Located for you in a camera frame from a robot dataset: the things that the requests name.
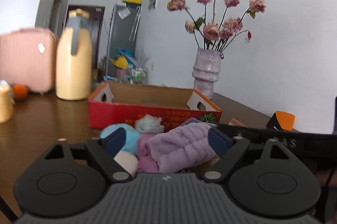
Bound blue plush toy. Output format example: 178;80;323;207
100;123;140;155

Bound mauve towel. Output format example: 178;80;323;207
136;133;159;173

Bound red cardboard box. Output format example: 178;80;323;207
87;81;222;131

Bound orange black small box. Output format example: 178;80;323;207
266;111;295;131

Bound purple ceramic vase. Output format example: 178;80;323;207
192;48;223;100

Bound yellow thermos jug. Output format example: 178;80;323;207
55;9;92;101

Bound orange fruit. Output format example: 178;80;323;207
12;84;29;101

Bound yellow mug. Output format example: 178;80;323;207
0;80;14;123

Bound pink suitcase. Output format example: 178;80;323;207
1;28;58;94

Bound grey refrigerator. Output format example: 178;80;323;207
104;3;142;78

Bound dark brown door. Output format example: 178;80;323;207
67;5;105;69

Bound wire storage cart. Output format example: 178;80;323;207
116;48;150;85

